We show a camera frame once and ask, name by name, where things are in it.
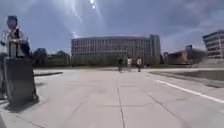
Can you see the row of small trees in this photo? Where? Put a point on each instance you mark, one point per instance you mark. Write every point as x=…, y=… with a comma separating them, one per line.
x=93, y=60

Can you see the low reddish building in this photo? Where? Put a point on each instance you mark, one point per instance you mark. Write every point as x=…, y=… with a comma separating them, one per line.
x=180, y=57

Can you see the row of dark trees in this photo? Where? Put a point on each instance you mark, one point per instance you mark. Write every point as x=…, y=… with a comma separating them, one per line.
x=60, y=59

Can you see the large grey curved building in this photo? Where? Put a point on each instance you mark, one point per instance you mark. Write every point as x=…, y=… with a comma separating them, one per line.
x=106, y=45

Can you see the multi-storey grey building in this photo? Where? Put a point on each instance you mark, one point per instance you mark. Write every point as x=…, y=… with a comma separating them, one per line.
x=213, y=43

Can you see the grass strip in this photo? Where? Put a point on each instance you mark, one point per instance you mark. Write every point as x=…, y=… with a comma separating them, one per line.
x=203, y=75

